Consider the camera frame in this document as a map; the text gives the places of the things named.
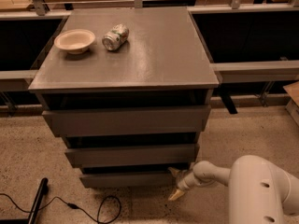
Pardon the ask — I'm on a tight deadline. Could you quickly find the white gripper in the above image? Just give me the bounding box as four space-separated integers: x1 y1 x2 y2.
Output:
168 167 196 202

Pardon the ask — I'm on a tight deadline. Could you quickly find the grey bottom drawer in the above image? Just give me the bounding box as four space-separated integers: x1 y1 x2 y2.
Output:
80 170 175 189

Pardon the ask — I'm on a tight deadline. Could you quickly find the grey drawer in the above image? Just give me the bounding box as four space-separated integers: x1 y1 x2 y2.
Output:
65 144 197 168
80 170 175 189
43 105 211 137

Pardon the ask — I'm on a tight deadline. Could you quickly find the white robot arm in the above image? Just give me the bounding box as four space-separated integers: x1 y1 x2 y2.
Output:
169 155 299 224

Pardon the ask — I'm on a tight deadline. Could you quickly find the grey middle drawer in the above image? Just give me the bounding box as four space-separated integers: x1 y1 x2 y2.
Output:
65 144 197 168

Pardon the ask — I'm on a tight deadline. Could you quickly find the grey top drawer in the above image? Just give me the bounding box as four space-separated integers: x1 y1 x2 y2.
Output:
43 105 211 137

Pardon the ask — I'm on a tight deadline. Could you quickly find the grey drawer cabinet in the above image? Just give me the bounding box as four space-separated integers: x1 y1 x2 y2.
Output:
29 7 219 175

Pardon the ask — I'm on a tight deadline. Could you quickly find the black metal stand base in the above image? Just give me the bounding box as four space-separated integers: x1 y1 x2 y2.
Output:
0 177 49 224

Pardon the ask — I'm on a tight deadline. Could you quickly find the wooden board right edge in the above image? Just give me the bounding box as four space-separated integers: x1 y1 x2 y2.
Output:
283 81 299 126

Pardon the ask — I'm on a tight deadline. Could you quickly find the crushed silver soda can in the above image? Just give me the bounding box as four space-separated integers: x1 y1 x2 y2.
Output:
102 24 129 51

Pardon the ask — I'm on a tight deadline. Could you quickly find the white paper bowl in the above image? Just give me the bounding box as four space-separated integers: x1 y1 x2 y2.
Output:
54 29 95 54

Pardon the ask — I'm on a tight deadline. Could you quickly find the grey metal rail frame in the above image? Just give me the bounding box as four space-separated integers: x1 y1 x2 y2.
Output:
1 4 298 93

